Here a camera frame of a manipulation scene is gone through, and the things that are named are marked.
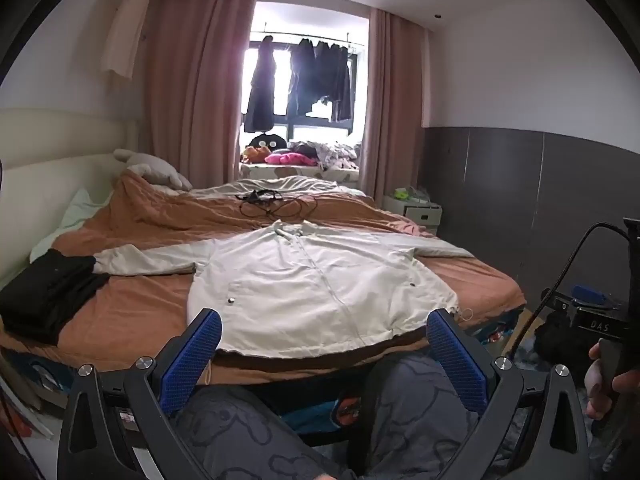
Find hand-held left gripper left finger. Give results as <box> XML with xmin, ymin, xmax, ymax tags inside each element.
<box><xmin>56</xmin><ymin>307</ymin><xmax>223</xmax><ymax>480</ymax></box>

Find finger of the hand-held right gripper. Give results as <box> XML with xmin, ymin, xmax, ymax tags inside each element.
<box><xmin>542</xmin><ymin>284</ymin><xmax>618</xmax><ymax>313</ymax></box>

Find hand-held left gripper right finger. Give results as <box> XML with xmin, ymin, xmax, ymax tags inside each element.
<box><xmin>426</xmin><ymin>307</ymin><xmax>592</xmax><ymax>480</ymax></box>

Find white zip jacket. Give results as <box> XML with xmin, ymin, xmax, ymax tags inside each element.
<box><xmin>92</xmin><ymin>220</ymin><xmax>476</xmax><ymax>358</ymax></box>

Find black folded clothes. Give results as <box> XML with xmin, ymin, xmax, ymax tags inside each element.
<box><xmin>0</xmin><ymin>249</ymin><xmax>111</xmax><ymax>346</ymax></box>

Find person's right hand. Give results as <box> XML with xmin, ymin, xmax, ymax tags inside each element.
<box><xmin>584</xmin><ymin>340</ymin><xmax>640</xmax><ymax>423</ymax></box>

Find orange blanket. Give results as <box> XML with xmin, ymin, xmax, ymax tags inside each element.
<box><xmin>0</xmin><ymin>167</ymin><xmax>526</xmax><ymax>386</ymax></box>

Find person's grey patterned trousers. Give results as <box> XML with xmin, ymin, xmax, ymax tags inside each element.
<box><xmin>350</xmin><ymin>355</ymin><xmax>506</xmax><ymax>480</ymax></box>

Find person's left leg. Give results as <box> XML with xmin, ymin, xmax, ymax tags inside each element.
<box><xmin>175</xmin><ymin>385</ymin><xmax>351</xmax><ymax>480</ymax></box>

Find white nightstand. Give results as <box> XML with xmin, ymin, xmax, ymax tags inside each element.
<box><xmin>382</xmin><ymin>190</ymin><xmax>443</xmax><ymax>236</ymax></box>

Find pale green pillow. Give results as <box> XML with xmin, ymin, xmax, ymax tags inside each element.
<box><xmin>30</xmin><ymin>189</ymin><xmax>116</xmax><ymax>263</ymax></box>

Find grey plush toy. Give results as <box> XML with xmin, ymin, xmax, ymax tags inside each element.
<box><xmin>112</xmin><ymin>148</ymin><xmax>193</xmax><ymax>192</ymax></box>

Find light grey bed cover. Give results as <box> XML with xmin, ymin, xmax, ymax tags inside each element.
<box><xmin>190</xmin><ymin>176</ymin><xmax>376</xmax><ymax>201</ymax></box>

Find printed window seat cushion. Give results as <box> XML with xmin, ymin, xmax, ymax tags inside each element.
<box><xmin>239</xmin><ymin>160</ymin><xmax>361</xmax><ymax>183</ymax></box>

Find pink plush toy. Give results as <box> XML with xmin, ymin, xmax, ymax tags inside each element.
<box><xmin>264</xmin><ymin>151</ymin><xmax>318</xmax><ymax>167</ymax></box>

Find cream padded headboard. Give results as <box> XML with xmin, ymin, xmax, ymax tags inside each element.
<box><xmin>0</xmin><ymin>107</ymin><xmax>143</xmax><ymax>286</ymax></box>

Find black plush toy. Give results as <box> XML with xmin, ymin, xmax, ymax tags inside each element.
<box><xmin>248</xmin><ymin>131</ymin><xmax>290</xmax><ymax>153</ymax></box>

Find pink curtain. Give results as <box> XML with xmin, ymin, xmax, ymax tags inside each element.
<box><xmin>145</xmin><ymin>0</ymin><xmax>258</xmax><ymax>191</ymax></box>
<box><xmin>360</xmin><ymin>8</ymin><xmax>433</xmax><ymax>201</ymax></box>

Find dark hanging shirt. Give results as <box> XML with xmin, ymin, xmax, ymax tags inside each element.
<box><xmin>315</xmin><ymin>40</ymin><xmax>353</xmax><ymax>123</ymax></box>
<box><xmin>287</xmin><ymin>37</ymin><xmax>321</xmax><ymax>118</ymax></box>

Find cream hanging garment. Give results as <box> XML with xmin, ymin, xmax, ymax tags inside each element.
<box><xmin>100</xmin><ymin>0</ymin><xmax>153</xmax><ymax>81</ymax></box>

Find window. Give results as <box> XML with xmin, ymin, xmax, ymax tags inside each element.
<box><xmin>245</xmin><ymin>0</ymin><xmax>371</xmax><ymax>143</ymax></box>

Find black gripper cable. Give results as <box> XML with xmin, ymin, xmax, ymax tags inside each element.
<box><xmin>497</xmin><ymin>222</ymin><xmax>628</xmax><ymax>361</ymax></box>

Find tangled black cables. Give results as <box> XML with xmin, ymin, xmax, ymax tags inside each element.
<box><xmin>239</xmin><ymin>189</ymin><xmax>318</xmax><ymax>221</ymax></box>

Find clothes rail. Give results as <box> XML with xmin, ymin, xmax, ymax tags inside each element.
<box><xmin>250</xmin><ymin>30</ymin><xmax>363</xmax><ymax>50</ymax></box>

